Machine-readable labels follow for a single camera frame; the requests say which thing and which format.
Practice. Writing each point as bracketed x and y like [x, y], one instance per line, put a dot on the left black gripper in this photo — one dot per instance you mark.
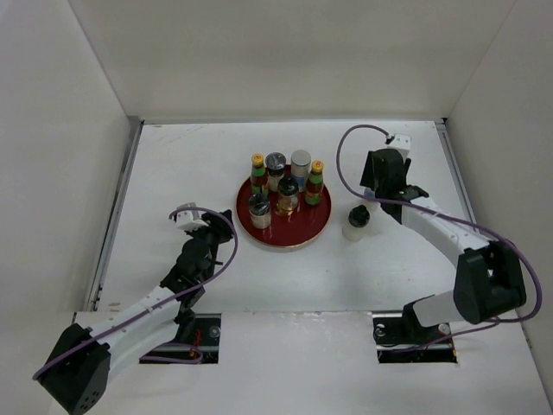
[217, 226]

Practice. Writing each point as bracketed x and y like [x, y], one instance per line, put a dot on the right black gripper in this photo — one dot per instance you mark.
[368, 178]

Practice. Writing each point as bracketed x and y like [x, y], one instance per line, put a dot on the black-lid shaker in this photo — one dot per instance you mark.
[260, 211]
[355, 227]
[287, 195]

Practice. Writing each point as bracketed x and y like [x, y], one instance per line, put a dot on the ketchup bottle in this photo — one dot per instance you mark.
[259, 175]
[314, 184]

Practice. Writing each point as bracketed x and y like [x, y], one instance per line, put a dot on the silver-lid spice shaker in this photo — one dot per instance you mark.
[275, 164]

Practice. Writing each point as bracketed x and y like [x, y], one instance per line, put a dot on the tall pearl jar blue label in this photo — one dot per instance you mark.
[300, 166]

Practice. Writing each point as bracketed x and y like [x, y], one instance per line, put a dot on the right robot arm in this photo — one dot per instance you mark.
[488, 278]

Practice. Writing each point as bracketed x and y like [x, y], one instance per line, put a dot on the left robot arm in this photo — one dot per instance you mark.
[85, 359]

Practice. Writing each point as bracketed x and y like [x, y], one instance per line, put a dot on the red round tray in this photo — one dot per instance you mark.
[285, 231]

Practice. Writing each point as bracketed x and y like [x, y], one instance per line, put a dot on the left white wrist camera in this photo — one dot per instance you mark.
[187, 217]

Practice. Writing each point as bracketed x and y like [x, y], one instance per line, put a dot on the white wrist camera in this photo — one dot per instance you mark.
[399, 142]
[187, 217]

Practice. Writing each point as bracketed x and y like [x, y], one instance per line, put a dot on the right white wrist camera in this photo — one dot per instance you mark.
[399, 142]

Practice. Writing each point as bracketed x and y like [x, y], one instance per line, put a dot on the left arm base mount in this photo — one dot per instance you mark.
[196, 342]

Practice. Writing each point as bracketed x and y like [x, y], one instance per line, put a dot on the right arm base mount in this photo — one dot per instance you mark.
[399, 342]

